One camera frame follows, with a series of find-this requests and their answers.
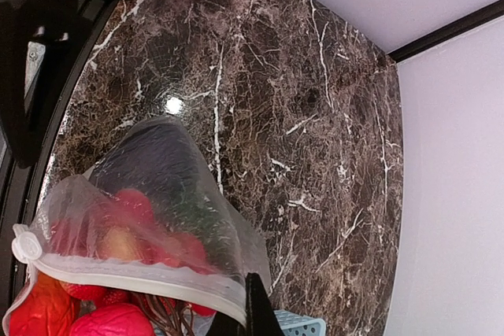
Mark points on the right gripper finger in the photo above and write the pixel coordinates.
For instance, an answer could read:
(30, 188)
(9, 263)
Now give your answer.
(260, 317)

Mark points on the light blue plastic basket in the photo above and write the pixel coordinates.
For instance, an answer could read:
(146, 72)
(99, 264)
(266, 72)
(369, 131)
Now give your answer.
(296, 325)

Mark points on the clear dotted zip bag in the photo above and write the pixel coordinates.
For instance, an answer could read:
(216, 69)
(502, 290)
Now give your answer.
(156, 157)

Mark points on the red lychee bunch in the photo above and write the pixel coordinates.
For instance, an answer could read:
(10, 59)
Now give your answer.
(129, 241)

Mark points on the red orange toy pepper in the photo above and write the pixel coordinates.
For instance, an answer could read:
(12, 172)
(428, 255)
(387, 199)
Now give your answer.
(47, 310)

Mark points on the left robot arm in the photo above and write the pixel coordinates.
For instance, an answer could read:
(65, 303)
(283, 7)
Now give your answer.
(56, 25)

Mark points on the black front table rail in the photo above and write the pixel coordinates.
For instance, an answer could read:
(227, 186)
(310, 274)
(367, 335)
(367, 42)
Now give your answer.
(20, 187)

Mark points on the left black frame post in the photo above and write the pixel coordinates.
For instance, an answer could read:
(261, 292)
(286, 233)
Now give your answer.
(454, 29)

